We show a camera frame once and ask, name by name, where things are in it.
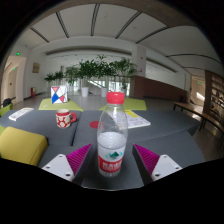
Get framed wall picture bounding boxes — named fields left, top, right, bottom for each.
left=31, top=62, right=41, bottom=74

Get lime green table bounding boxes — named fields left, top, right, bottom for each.
left=37, top=97, right=84, bottom=113
left=98, top=97, right=148, bottom=112

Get long wooden bench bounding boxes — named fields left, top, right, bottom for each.
left=172, top=101, right=224, bottom=134

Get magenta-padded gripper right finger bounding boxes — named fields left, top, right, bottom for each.
left=131, top=143, right=184, bottom=186

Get flat round red coaster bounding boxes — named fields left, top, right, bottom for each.
left=88, top=120, right=101, bottom=130

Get clear red-capped water bottle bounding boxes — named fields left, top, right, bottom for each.
left=96, top=91, right=129, bottom=178

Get red blue white triangle box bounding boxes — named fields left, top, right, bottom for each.
left=50, top=85, right=69, bottom=105

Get yellow and white booklet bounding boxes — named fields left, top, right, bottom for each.
left=123, top=109, right=152, bottom=130

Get group of potted plants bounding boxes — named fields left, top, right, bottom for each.
left=44, top=54, right=138, bottom=98

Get yellow upholstered chair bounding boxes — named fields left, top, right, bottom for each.
left=0, top=125, right=49, bottom=167

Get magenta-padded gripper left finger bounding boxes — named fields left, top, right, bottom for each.
left=41, top=143, right=94, bottom=186

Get red floral mug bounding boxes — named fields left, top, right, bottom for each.
left=55, top=108, right=78, bottom=129

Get white printed leaflet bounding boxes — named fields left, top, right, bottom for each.
left=8, top=107, right=35, bottom=122

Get wooden shelf unit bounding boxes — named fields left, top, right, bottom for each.
left=203, top=70, right=224, bottom=124

